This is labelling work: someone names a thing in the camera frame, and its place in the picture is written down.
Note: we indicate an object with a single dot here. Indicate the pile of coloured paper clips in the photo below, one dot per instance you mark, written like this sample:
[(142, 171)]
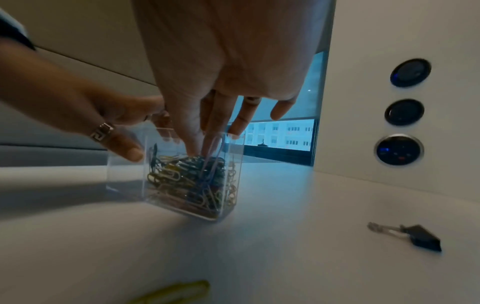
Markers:
[(180, 181)]

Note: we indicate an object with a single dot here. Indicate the black round socket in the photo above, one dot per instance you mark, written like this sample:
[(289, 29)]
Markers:
[(410, 72), (405, 112)]

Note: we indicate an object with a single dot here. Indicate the person's left hand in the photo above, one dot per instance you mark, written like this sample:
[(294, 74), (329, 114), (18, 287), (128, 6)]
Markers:
[(75, 98)]

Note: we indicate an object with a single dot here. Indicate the single yellow paper clip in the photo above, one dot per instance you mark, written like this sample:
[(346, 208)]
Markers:
[(176, 291)]

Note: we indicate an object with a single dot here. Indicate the silver-rimmed round socket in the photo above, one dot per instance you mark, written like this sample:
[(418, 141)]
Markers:
[(399, 150)]

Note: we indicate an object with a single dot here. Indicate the left marker wristband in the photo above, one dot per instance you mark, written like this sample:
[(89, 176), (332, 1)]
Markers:
[(15, 29)]

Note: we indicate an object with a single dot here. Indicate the long beige sofa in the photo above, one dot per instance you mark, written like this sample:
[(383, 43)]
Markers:
[(75, 35)]

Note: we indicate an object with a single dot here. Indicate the white socket panel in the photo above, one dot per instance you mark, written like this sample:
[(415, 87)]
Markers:
[(356, 89)]

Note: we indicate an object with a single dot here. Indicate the window behind long sofa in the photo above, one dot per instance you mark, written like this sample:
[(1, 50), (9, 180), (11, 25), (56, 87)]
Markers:
[(292, 133)]

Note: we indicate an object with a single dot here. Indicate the single black binder clip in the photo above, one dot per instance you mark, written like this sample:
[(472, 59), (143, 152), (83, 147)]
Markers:
[(423, 237)]

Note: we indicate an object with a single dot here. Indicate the transparent box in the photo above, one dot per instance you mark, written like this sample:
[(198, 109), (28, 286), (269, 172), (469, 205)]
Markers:
[(123, 178)]

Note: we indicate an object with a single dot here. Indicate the person's right hand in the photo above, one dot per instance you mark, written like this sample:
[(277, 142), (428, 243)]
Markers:
[(232, 44)]

